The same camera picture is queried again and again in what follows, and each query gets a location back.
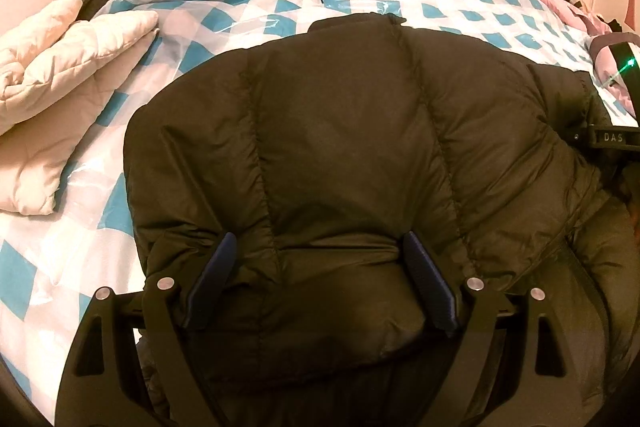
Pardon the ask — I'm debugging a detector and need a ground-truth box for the black puffer jacket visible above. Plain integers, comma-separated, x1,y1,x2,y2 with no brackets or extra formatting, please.
124,14,639,426

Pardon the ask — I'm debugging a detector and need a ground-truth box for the pink folded clothing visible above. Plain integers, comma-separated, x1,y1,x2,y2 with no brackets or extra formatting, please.
540,0,639,120

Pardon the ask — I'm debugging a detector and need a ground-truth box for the cream quilted duvet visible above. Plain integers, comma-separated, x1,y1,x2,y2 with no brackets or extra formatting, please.
1,0,158,216

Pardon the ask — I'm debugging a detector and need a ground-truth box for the blue white checkered bedsheet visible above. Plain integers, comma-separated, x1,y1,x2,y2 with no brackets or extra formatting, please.
0,0,639,423

